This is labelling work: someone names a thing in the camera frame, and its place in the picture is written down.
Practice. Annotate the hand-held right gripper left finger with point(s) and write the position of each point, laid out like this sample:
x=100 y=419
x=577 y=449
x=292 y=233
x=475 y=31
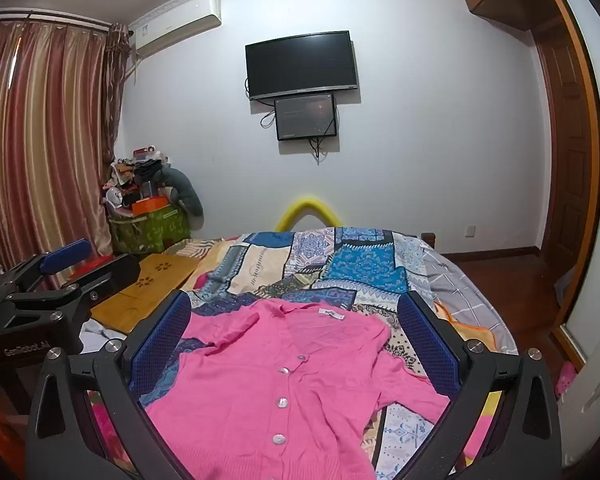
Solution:
x=157 y=350

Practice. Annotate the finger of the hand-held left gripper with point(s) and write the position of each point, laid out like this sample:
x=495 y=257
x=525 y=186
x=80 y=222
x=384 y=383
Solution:
x=67 y=256
x=110 y=277

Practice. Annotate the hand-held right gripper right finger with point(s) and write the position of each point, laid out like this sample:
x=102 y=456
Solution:
x=430 y=350

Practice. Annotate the pink button cardigan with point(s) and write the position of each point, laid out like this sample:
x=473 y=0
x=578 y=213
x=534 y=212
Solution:
x=280 y=400

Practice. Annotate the red plastic box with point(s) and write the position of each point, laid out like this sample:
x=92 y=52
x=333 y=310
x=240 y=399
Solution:
x=92 y=264

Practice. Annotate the wooden folding lap table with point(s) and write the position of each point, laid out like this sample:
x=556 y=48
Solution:
x=145 y=285

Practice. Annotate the orange yellow fleece blanket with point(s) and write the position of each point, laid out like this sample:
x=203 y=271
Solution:
x=472 y=335

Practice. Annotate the white paper sheets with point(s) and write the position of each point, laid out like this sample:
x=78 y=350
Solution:
x=102 y=335

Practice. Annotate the green fabric storage box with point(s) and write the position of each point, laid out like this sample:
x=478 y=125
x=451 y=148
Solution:
x=150 y=232

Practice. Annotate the grey checked bedsheet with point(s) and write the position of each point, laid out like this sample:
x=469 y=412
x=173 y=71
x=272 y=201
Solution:
x=460 y=285

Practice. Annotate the orange box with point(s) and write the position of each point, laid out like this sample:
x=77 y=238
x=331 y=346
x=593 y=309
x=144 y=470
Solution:
x=150 y=206

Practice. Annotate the beige striped sheet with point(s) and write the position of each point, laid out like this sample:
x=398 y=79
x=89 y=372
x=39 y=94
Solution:
x=195 y=249

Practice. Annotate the pink floral quilt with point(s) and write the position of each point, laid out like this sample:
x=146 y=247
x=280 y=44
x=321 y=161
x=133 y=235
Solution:
x=107 y=425

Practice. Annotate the pile of household clutter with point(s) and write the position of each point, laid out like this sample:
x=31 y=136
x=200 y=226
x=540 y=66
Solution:
x=130 y=175

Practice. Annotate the blue patchwork blanket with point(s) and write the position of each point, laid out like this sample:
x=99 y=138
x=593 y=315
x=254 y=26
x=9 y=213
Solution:
x=365 y=265

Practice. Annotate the striped pink curtain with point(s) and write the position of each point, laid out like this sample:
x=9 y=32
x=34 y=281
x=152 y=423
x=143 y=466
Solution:
x=40 y=150

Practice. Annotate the grey plush toy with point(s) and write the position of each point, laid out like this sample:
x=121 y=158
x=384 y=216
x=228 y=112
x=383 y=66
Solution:
x=185 y=190

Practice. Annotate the pink slipper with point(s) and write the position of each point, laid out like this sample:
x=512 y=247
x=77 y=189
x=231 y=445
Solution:
x=566 y=380

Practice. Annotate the wooden framed mirror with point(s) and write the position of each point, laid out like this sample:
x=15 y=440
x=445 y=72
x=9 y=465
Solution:
x=590 y=385

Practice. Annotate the brown patterned curtain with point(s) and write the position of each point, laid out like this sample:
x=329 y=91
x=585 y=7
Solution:
x=116 y=85

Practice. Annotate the yellow foam tube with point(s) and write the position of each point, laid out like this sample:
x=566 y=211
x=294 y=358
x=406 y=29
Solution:
x=307 y=206

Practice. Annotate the white air conditioner pipe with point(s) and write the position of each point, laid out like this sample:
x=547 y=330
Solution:
x=130 y=67

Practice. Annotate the brown wooden door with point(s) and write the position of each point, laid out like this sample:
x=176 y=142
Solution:
x=565 y=150

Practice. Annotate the small black monitor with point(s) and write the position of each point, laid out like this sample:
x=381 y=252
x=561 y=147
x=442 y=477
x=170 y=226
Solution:
x=305 y=117

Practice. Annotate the white air conditioner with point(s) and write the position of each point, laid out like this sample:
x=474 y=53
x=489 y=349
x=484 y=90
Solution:
x=175 y=20

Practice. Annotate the wooden bed post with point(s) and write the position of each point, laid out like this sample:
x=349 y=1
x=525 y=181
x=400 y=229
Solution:
x=428 y=238

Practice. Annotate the white wall outlet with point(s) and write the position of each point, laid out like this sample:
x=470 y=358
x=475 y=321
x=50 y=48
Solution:
x=469 y=231

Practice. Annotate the white curtain rail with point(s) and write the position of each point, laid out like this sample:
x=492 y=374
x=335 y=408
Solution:
x=55 y=17

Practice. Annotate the black wall television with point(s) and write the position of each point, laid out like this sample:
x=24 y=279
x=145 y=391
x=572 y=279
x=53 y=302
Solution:
x=300 y=65

